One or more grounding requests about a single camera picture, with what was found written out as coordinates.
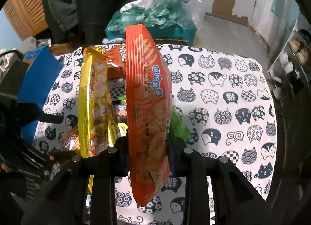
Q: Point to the wooden louvered door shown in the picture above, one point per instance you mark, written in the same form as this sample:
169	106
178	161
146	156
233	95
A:
24	8

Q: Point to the grey crumpled cloth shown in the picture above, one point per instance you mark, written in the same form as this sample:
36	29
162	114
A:
34	43

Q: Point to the dark hanging coat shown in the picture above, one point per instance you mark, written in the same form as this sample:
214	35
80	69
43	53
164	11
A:
97	1

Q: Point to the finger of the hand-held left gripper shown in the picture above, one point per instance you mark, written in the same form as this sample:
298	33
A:
31	159
41	113

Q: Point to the red patterned snack packet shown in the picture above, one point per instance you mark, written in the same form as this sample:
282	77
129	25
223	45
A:
70	141

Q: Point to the orange black snack packet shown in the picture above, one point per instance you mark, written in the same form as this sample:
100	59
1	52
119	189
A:
115	57

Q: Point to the teal cardboard box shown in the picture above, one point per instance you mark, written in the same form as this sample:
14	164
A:
179	34

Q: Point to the brown cardboard box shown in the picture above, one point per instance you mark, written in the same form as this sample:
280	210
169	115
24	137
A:
60	48

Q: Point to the blue cardboard box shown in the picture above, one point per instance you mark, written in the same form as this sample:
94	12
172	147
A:
36	86

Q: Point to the person's left hand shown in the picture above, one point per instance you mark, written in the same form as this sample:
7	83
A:
6	167

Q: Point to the orange ridged chips packet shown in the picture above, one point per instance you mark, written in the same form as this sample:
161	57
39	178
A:
148	108

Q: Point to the cat print tablecloth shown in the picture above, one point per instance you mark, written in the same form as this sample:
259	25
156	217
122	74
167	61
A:
218	108

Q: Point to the group of shoes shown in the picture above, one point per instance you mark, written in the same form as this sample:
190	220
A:
297	49

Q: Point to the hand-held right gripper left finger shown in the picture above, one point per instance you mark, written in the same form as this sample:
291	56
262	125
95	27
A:
121	148

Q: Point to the green snack packet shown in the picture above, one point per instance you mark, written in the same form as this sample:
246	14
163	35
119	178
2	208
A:
181	127

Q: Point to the metal shoe rack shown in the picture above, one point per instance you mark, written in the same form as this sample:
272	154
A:
289	69

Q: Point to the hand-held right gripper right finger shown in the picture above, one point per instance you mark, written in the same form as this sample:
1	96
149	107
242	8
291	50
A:
178	150

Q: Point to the yellow gold snack packet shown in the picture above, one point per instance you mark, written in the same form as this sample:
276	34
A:
93	108

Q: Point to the clear bag of teal packets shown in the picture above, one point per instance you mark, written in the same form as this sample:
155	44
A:
155	14

